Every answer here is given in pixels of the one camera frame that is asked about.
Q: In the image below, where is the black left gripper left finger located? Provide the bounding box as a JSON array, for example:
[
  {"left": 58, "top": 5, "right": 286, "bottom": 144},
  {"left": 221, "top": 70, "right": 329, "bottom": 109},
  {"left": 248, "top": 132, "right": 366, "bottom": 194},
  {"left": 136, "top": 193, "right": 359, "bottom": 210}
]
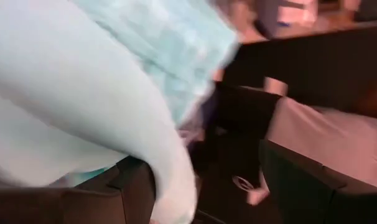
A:
[{"left": 0, "top": 156, "right": 157, "bottom": 224}]

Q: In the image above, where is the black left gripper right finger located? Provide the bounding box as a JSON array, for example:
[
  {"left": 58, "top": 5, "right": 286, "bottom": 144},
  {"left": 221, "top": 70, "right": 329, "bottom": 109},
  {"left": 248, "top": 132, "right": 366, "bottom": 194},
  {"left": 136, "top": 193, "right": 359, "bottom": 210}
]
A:
[{"left": 259, "top": 139, "right": 377, "bottom": 224}]

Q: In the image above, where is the light mint garment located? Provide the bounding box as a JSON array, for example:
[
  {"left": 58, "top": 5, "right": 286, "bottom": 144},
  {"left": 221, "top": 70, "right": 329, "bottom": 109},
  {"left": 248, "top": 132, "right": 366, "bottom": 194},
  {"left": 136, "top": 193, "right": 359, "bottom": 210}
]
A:
[{"left": 0, "top": 0, "right": 241, "bottom": 224}]

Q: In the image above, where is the navy white striped bin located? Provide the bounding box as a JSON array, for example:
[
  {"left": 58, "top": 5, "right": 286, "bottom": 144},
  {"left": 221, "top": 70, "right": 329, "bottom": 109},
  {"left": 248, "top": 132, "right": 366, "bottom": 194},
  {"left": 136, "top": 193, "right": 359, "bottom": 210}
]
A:
[{"left": 207, "top": 21, "right": 377, "bottom": 191}]

